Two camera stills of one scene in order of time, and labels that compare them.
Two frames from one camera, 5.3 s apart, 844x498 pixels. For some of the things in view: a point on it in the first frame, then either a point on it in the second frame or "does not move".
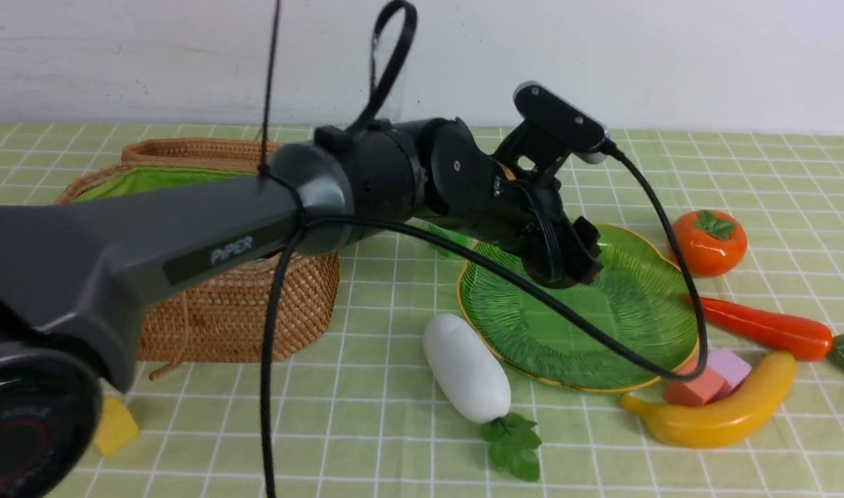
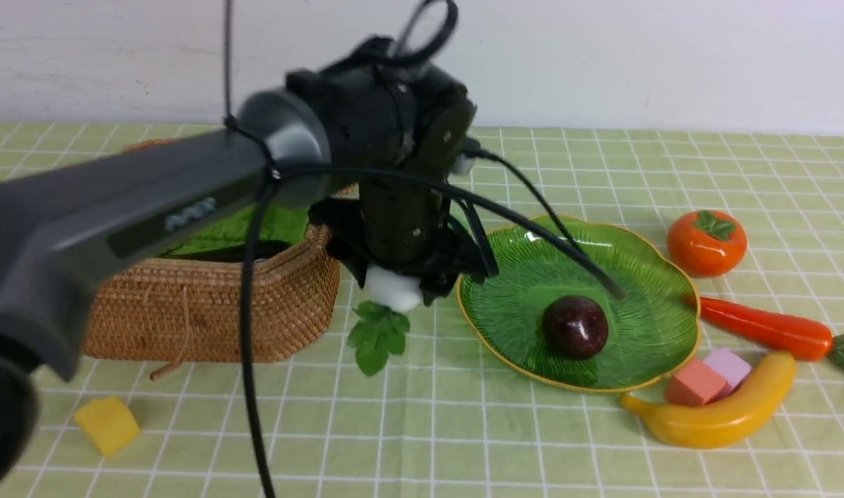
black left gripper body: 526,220 -> 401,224
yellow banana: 724,422 does not move
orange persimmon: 712,243 does not move
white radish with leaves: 476,382 -> 383,324
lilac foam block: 730,367 does not move
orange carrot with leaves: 804,339 does not move
